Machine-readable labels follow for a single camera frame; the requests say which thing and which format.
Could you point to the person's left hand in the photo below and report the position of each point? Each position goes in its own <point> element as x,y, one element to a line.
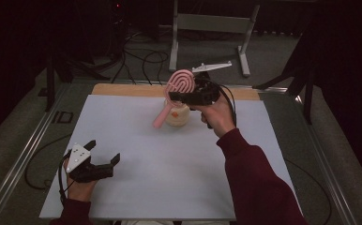
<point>80,190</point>

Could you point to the aluminium floor rail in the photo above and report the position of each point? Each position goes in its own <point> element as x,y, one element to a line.
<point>22,156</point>
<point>323,162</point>

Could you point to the white table mat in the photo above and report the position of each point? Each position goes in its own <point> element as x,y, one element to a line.
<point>154,172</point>

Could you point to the cream ringed cup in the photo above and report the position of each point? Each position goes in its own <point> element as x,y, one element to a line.
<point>179,118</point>

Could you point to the person's right hand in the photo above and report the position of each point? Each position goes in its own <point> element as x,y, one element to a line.
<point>219,115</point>

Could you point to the grey metal stand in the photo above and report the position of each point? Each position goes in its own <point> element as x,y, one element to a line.
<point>213,23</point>

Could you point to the black stand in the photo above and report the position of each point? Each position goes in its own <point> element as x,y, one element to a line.
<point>50,84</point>
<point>309,93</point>

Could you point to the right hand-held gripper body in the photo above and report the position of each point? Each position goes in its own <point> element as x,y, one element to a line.
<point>205,93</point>

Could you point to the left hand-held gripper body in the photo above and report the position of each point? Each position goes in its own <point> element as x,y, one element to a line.
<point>79,157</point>

